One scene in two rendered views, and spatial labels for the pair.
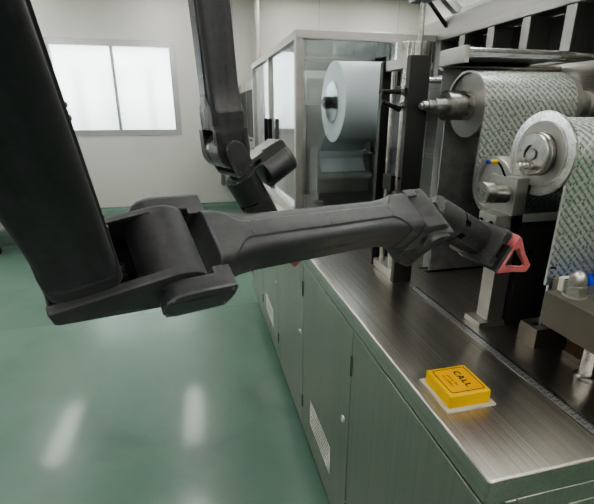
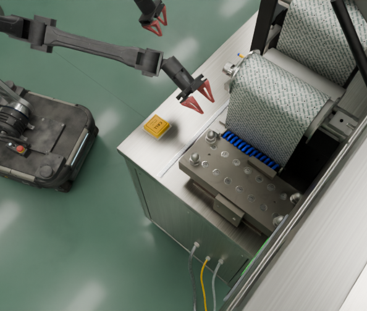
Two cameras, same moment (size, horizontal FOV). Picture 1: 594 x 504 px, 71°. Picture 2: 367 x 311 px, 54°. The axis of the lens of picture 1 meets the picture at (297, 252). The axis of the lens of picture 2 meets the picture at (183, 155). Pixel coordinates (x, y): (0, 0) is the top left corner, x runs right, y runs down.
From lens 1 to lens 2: 1.18 m
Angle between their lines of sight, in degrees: 58
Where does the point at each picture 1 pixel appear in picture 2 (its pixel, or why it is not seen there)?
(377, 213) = (112, 52)
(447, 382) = (151, 121)
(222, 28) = not seen: outside the picture
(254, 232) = (57, 40)
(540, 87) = (335, 26)
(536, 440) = (144, 155)
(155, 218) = (33, 24)
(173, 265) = (30, 40)
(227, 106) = not seen: outside the picture
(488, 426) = (143, 141)
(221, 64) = not seen: outside the picture
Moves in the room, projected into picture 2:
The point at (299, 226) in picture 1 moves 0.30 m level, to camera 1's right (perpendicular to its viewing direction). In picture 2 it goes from (74, 44) to (125, 107)
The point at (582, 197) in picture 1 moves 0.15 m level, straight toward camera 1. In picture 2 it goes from (240, 107) to (189, 109)
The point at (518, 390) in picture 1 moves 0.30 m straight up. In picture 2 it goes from (173, 145) to (170, 98)
